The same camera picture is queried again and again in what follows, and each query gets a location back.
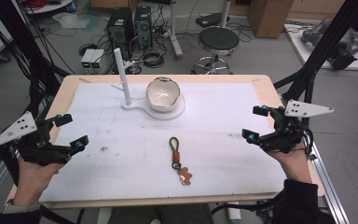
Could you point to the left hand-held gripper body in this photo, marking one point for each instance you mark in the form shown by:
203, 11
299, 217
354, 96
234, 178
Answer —
40, 151

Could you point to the black metal frame stand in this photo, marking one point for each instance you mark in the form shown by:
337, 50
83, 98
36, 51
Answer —
18, 40
326, 40

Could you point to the flat black device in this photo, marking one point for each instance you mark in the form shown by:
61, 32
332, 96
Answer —
209, 20

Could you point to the white desk leg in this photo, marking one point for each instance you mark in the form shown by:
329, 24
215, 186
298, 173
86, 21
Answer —
174, 28
225, 12

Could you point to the white shell-shaped bowl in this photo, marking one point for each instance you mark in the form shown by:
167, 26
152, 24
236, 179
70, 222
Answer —
163, 95

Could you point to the black computer tower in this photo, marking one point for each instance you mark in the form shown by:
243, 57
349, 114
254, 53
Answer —
143, 26
120, 29

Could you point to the white table mat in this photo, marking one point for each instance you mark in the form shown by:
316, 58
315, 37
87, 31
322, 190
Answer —
130, 174

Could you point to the white power supply unit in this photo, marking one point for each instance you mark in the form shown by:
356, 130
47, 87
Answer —
97, 60
87, 60

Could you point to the brown cardboard box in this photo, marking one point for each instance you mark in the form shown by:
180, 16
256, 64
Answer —
268, 17

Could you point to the person's right hand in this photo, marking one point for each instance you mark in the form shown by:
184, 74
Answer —
295, 166

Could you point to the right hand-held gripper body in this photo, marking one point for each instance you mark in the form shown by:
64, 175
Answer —
287, 137

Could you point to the aluminium rail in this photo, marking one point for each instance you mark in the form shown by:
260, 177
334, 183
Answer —
329, 186

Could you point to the wooden table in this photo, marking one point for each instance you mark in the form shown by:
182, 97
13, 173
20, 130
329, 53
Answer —
262, 81

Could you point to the black round stool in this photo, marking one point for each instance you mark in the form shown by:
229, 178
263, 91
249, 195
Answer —
218, 39

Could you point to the white stand with pole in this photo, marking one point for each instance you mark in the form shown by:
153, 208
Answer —
123, 81

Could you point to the white board with robot parts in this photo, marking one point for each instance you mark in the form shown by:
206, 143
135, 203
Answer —
332, 49

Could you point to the person's left hand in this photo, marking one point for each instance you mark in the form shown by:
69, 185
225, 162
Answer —
32, 180

